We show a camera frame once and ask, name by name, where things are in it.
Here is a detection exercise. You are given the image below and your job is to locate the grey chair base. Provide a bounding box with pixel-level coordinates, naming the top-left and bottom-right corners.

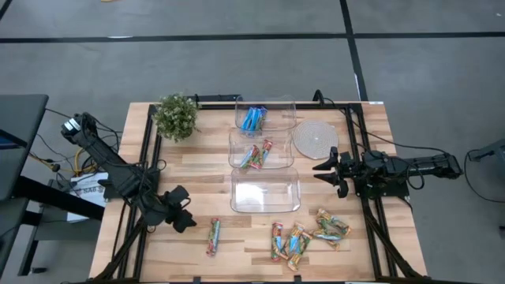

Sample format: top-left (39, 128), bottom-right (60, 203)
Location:
top-left (467, 137), bottom-right (505, 163)

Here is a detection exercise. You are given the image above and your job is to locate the green potted plant black pot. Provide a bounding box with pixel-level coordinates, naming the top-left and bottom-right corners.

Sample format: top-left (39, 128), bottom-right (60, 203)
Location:
top-left (151, 92), bottom-right (201, 144)

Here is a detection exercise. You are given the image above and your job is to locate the black aluminium table frame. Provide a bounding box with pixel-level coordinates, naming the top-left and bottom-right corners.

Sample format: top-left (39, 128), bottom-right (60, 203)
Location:
top-left (89, 93), bottom-right (432, 284)

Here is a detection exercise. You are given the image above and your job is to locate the yellow floor cable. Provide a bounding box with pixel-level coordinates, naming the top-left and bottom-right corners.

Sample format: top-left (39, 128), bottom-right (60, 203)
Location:
top-left (73, 148), bottom-right (98, 174)

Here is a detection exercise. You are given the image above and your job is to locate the black floor cable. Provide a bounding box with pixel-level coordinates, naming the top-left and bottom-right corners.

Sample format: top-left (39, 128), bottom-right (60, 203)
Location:
top-left (462, 151), bottom-right (505, 204)

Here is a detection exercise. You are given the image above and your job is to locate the red green granola bar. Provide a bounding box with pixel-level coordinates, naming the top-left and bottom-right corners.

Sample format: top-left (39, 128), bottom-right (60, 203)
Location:
top-left (205, 218), bottom-right (222, 258)
top-left (270, 222), bottom-right (286, 262)
top-left (252, 138), bottom-right (274, 170)
top-left (239, 144), bottom-right (261, 170)

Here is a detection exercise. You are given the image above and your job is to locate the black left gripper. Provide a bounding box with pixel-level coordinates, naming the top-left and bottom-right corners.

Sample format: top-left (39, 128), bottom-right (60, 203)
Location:
top-left (144, 185), bottom-right (197, 234)

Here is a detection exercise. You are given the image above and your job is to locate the white paper sheet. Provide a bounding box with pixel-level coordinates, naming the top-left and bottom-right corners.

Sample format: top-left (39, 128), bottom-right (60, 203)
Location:
top-left (65, 171), bottom-right (110, 222)

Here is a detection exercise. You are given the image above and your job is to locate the clear plastic storage bin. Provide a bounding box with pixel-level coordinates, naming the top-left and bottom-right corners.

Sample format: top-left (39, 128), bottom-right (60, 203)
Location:
top-left (230, 166), bottom-right (302, 215)
top-left (234, 95), bottom-right (297, 133)
top-left (227, 128), bottom-right (296, 170)

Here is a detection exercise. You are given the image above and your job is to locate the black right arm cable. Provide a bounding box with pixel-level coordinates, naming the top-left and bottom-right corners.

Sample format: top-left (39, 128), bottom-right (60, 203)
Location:
top-left (312, 89), bottom-right (451, 155)

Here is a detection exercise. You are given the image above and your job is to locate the round woven rope coaster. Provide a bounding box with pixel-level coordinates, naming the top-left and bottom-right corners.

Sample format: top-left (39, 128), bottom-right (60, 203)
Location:
top-left (293, 119), bottom-right (339, 161)

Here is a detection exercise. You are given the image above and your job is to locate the grey desk top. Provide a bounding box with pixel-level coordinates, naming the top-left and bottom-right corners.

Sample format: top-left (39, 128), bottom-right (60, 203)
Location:
top-left (0, 93), bottom-right (50, 203)

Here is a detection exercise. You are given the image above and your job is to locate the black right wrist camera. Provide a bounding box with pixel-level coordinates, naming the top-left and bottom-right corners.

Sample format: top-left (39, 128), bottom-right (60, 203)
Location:
top-left (362, 149), bottom-right (395, 177)

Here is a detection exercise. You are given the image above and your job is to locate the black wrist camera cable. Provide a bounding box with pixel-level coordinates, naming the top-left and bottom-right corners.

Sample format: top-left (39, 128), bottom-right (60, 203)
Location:
top-left (406, 169), bottom-right (426, 191)

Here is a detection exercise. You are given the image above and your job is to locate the black desk leg frame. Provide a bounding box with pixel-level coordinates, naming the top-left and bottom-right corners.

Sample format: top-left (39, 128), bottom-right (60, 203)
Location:
top-left (11, 175), bottom-right (107, 277)

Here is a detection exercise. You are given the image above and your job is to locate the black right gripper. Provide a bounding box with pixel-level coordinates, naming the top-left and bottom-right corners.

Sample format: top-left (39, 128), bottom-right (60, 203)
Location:
top-left (313, 146), bottom-right (368, 199)

